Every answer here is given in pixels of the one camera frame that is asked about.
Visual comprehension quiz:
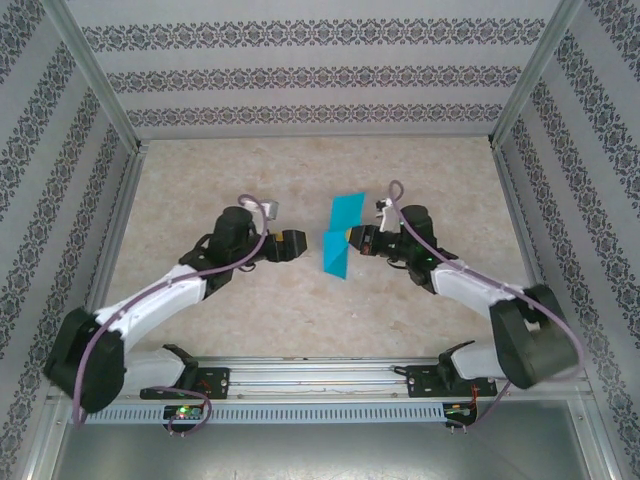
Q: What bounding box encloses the aluminium frame post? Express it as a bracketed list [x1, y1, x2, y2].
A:
[487, 0, 586, 149]
[38, 0, 151, 156]

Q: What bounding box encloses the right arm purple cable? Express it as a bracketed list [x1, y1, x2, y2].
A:
[388, 179, 586, 436]

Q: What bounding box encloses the turquoise cloth sheet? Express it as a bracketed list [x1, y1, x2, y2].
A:
[322, 192, 367, 278]

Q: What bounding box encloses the aluminium lower frame strut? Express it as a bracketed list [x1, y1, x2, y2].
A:
[567, 397, 626, 480]
[19, 394, 71, 480]

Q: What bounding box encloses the aluminium table side rail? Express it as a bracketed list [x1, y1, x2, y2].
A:
[489, 139, 571, 361]
[67, 142, 151, 364]

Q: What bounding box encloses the wide aluminium mounting rail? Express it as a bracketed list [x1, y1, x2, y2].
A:
[47, 357, 594, 401]

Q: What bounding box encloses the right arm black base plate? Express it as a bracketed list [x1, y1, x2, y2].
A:
[407, 363, 500, 400]

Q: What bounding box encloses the slotted grey cable duct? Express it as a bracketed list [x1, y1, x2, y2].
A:
[89, 403, 446, 425]

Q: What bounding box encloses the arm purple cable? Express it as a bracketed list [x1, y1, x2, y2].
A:
[388, 179, 586, 436]
[69, 193, 269, 437]

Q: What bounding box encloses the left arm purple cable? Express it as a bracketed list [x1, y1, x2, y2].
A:
[69, 193, 269, 437]

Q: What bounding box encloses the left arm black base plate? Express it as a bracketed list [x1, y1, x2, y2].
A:
[139, 367, 232, 401]

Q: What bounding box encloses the steel sheet panel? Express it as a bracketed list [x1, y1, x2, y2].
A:
[49, 423, 596, 480]

